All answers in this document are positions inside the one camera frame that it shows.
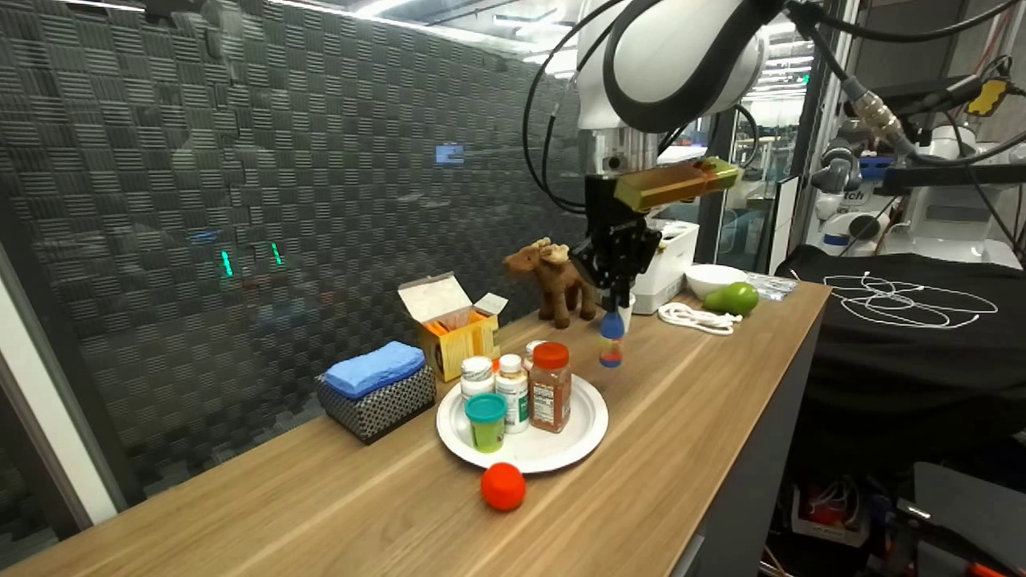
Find white bowl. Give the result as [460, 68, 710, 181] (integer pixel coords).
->
[688, 264, 749, 301]

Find white hydroponic planter appliance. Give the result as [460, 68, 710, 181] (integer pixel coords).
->
[632, 219, 698, 313]

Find red plastic strawberry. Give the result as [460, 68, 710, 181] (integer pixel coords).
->
[482, 463, 525, 512]

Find orange lid spice jar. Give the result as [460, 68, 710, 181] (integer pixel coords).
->
[528, 344, 572, 434]

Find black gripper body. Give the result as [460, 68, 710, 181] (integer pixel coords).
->
[572, 176, 662, 292]

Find white coiled cable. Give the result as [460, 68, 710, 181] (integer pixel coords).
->
[821, 270, 1005, 334]

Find yellow open cardboard box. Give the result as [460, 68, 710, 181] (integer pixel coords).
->
[399, 273, 496, 380]

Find brown plush moose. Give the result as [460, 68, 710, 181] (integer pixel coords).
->
[505, 238, 597, 329]

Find green fruit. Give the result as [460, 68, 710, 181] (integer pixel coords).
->
[702, 283, 760, 316]

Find teal lid small jar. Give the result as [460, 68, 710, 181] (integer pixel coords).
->
[464, 395, 508, 452]

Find wrist camera olive box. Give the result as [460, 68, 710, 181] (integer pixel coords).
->
[617, 156, 741, 216]

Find blue cloth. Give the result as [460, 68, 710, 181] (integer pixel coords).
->
[322, 339, 426, 400]

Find large white pill bottle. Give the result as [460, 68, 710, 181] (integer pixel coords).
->
[463, 357, 495, 400]

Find white paper plate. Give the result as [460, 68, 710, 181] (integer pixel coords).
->
[435, 375, 611, 476]

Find white bottle green label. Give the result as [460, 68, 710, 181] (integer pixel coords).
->
[496, 352, 528, 430]

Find blue cap small bottle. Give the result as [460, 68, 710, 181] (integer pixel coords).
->
[599, 311, 627, 368]

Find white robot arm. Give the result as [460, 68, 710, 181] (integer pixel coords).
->
[572, 0, 786, 311]

